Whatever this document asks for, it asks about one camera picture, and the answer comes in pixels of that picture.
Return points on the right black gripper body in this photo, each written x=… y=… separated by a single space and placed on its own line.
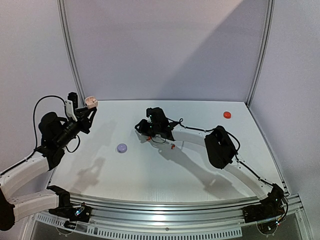
x=144 y=127

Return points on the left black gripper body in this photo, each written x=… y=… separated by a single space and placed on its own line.
x=81 y=119

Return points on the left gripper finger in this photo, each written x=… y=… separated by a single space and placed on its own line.
x=89 y=117
x=81 y=110

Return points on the pink charging case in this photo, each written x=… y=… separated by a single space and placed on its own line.
x=91 y=102

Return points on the purple charging case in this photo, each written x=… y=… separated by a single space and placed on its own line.
x=121 y=148

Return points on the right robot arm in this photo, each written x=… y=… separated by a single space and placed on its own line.
x=222 y=149

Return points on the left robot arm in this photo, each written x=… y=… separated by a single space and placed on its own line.
x=56 y=133

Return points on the red charging case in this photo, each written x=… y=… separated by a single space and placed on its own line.
x=227 y=115

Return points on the left aluminium frame post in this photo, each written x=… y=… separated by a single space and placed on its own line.
x=62 y=10

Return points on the aluminium frame post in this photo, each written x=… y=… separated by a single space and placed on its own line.
x=262 y=51
x=62 y=10

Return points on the front aluminium rail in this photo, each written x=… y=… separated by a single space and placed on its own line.
x=167 y=213

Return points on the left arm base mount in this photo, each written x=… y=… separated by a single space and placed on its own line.
x=74 y=212

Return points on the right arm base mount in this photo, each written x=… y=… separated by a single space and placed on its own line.
x=259 y=212

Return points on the right aluminium frame post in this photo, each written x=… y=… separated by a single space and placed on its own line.
x=262 y=51

